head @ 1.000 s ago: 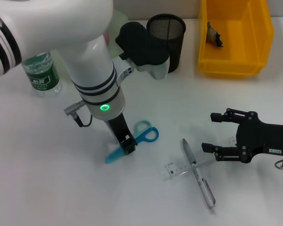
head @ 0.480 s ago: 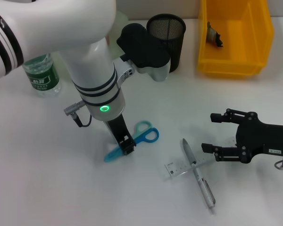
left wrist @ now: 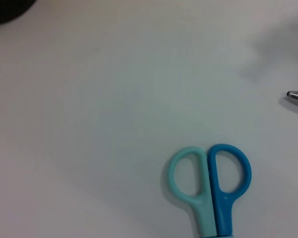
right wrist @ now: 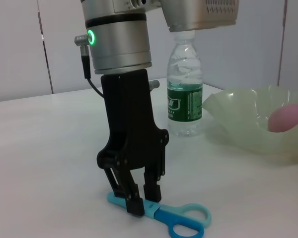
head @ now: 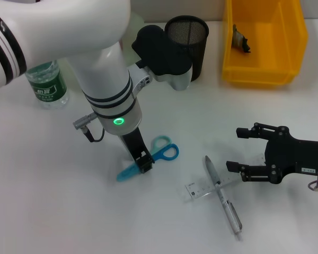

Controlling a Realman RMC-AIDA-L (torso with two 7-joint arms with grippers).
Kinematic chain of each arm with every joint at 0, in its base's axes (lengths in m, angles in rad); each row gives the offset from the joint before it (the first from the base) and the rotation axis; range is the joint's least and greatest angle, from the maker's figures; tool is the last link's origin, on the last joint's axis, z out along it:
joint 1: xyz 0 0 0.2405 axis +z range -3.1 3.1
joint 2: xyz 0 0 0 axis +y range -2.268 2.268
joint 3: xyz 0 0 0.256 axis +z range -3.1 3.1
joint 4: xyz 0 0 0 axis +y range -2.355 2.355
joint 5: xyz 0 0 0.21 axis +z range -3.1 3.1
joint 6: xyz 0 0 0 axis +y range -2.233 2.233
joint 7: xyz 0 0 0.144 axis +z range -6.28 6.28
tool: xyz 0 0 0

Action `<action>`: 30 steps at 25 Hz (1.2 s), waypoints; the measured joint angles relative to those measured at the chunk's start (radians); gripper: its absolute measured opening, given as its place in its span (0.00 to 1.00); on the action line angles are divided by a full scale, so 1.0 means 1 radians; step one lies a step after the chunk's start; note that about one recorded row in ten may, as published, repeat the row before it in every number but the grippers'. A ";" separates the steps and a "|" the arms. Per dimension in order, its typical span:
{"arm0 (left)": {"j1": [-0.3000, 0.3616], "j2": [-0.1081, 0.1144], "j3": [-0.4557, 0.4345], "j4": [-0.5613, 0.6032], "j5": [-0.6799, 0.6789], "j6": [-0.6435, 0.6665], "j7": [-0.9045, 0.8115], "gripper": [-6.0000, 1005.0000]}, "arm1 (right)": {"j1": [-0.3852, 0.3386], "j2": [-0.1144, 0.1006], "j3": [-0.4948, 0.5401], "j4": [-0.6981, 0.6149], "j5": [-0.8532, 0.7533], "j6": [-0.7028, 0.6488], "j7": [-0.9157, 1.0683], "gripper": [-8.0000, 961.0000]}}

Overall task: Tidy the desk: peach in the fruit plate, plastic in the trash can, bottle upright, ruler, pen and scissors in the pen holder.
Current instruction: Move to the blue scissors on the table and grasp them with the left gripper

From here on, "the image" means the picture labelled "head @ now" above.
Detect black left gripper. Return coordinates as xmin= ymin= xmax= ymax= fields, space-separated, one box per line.
xmin=118 ymin=126 xmax=153 ymax=175

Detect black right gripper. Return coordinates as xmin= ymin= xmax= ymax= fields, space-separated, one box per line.
xmin=226 ymin=122 xmax=318 ymax=185

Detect blue and teal scissors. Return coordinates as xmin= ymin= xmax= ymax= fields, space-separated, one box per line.
xmin=116 ymin=135 xmax=180 ymax=183

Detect clear plastic ruler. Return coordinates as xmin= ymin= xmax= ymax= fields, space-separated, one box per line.
xmin=184 ymin=153 xmax=267 ymax=204

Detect green plastic wrapper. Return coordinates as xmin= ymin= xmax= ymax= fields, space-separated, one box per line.
xmin=232 ymin=24 xmax=252 ymax=54

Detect clear bottle with green label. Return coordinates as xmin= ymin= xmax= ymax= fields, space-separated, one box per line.
xmin=25 ymin=60 xmax=70 ymax=111

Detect silver white pen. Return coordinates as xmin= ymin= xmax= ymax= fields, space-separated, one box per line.
xmin=204 ymin=155 xmax=243 ymax=241

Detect black mesh pen holder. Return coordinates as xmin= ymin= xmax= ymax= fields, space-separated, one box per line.
xmin=164 ymin=15 xmax=210 ymax=83

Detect translucent green fruit plate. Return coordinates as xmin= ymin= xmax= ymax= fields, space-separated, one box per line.
xmin=59 ymin=12 xmax=147 ymax=92

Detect yellow plastic bin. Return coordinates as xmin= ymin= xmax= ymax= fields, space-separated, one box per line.
xmin=222 ymin=0 xmax=308 ymax=86

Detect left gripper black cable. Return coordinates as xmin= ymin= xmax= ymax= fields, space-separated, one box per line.
xmin=73 ymin=112 xmax=105 ymax=143

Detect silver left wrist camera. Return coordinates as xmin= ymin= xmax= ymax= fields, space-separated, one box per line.
xmin=127 ymin=24 xmax=193 ymax=96

